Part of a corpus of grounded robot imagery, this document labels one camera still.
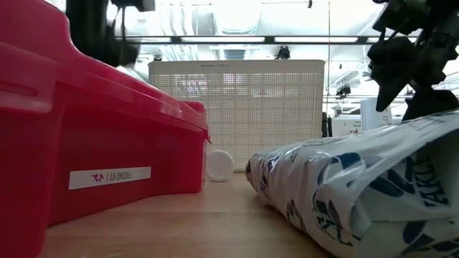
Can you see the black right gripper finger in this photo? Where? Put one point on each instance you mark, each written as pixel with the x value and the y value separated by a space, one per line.
pixel 430 102
pixel 391 68

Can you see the thin vertical pole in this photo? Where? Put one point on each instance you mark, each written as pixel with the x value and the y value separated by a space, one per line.
pixel 328 36

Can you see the black horizontal ceiling beam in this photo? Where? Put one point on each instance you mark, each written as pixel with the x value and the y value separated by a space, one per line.
pixel 222 39

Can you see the white upright box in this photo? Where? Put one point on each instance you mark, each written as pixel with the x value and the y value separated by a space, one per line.
pixel 374 114

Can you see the black ceiling-mounted device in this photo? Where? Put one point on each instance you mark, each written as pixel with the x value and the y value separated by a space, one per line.
pixel 283 53

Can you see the white blue printed plastic package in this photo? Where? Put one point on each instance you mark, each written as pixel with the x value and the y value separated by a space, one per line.
pixel 358 186

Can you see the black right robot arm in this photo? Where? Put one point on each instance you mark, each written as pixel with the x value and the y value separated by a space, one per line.
pixel 398 16

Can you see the black hanging device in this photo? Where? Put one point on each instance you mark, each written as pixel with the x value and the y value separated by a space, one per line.
pixel 343 90

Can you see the red first aid kit box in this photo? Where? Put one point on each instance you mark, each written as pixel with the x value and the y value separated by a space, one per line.
pixel 107 125

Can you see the white perforated plastic basket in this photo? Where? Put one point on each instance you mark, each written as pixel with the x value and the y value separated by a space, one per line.
pixel 251 118

